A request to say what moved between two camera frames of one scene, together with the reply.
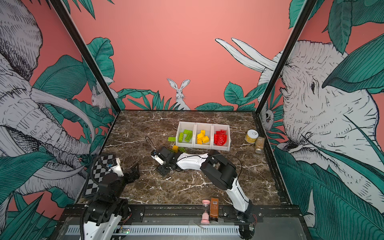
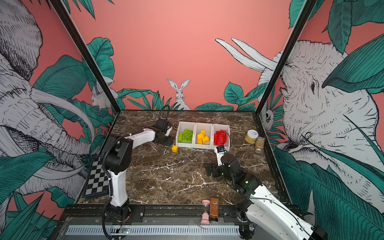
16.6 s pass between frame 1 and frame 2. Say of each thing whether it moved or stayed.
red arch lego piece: stayed
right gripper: moved
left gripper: moved
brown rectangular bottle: stayed
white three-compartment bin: stayed
